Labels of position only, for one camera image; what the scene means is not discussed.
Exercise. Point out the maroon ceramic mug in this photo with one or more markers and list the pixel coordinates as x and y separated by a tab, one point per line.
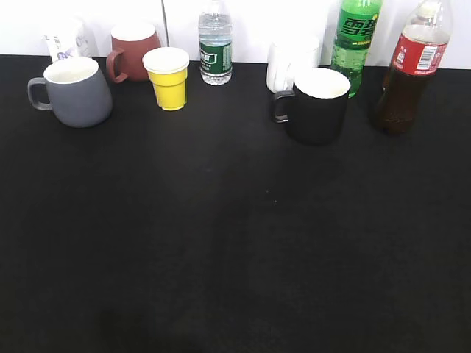
130	41

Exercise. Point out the white printed paper cup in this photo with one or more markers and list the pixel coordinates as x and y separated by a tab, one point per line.
65	38

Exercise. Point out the white ceramic mug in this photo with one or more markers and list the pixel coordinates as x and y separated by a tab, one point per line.
287	56

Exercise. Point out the yellow paper cup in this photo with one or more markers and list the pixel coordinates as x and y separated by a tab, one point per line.
167	68

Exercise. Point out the green sprite bottle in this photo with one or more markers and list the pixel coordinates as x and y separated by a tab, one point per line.
354	33

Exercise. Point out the clear water bottle green label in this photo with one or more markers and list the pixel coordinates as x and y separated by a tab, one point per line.
215	43

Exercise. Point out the grey ceramic mug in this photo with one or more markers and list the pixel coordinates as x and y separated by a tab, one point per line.
75	90

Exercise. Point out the cola bottle red label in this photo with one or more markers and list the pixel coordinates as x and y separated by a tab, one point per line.
416	58

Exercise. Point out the black ceramic mug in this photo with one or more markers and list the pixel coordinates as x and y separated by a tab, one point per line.
313	110

